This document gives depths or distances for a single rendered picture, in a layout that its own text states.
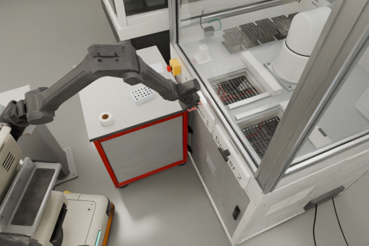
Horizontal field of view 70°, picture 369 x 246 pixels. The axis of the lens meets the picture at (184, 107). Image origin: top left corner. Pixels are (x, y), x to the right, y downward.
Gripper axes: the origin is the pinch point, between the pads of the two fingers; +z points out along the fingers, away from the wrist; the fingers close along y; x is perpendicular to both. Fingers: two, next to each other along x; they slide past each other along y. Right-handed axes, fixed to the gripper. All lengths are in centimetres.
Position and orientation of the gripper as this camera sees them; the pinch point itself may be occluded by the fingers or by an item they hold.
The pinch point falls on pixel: (198, 105)
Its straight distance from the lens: 130.3
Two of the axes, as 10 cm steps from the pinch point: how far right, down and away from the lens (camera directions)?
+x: -3.8, -7.1, 5.9
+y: 7.4, -6.1, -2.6
